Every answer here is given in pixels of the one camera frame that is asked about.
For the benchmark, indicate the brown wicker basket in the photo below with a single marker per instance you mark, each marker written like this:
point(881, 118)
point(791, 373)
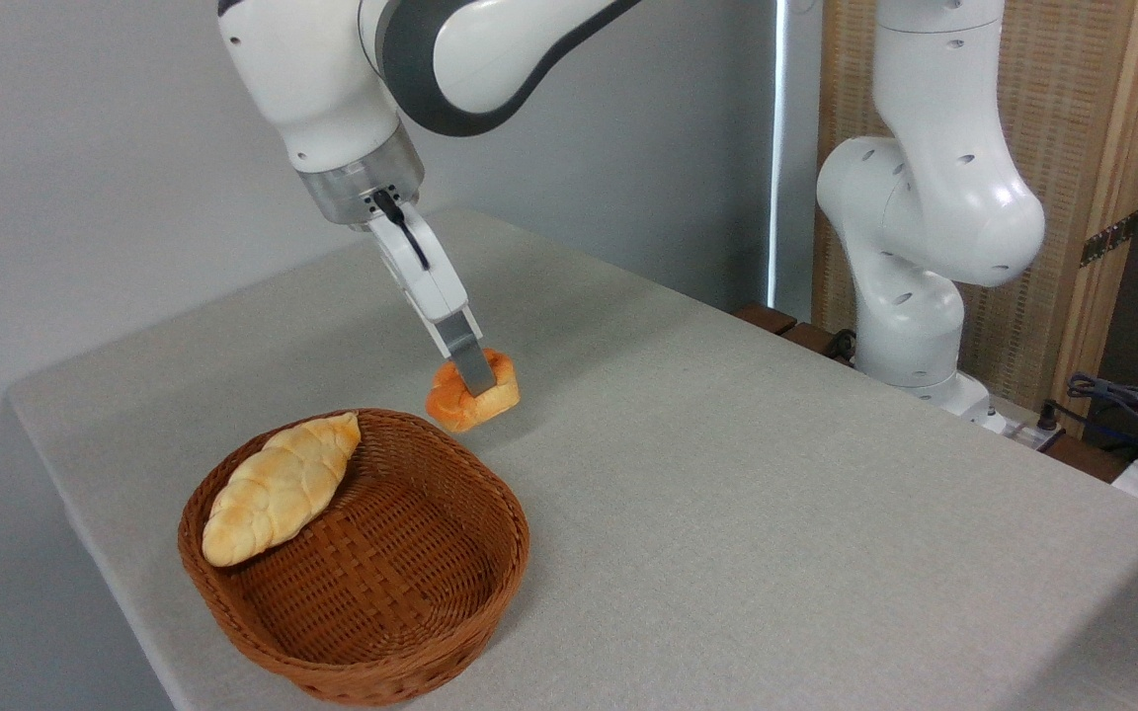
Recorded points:
point(401, 632)

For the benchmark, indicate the long braided pale bread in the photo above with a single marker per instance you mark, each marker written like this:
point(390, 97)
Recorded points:
point(278, 489)

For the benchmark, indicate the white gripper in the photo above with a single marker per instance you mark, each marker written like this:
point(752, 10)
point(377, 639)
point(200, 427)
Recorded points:
point(426, 276)

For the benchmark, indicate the white power strip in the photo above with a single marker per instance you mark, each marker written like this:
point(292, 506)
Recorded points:
point(1028, 430)

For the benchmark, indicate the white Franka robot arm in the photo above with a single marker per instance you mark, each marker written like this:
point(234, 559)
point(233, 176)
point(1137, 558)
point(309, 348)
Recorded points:
point(312, 79)

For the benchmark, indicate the metal screen hinge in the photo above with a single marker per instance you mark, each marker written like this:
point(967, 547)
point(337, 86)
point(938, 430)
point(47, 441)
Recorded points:
point(1110, 239)

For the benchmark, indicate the grey tablecloth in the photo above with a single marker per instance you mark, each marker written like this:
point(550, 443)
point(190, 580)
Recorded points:
point(727, 513)

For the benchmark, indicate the round orange bread roll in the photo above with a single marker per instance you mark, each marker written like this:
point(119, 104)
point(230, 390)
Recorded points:
point(455, 400)

